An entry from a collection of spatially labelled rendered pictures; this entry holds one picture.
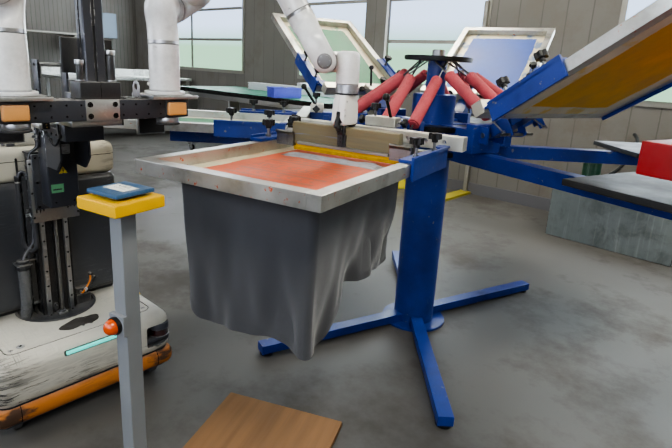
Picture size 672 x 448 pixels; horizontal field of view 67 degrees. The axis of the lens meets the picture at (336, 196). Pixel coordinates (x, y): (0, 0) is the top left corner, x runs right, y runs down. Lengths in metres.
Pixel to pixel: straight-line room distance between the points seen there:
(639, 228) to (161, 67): 3.52
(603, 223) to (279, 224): 3.40
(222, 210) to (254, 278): 0.20
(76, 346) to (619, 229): 3.64
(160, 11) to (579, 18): 4.12
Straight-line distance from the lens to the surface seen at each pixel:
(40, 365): 2.03
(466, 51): 3.56
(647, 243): 4.31
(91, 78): 1.65
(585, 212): 4.39
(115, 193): 1.16
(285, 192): 1.11
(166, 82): 1.72
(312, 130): 1.75
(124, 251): 1.23
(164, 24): 1.72
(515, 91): 1.72
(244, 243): 1.34
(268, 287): 1.35
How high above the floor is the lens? 1.25
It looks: 14 degrees down
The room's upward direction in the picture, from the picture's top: 3 degrees clockwise
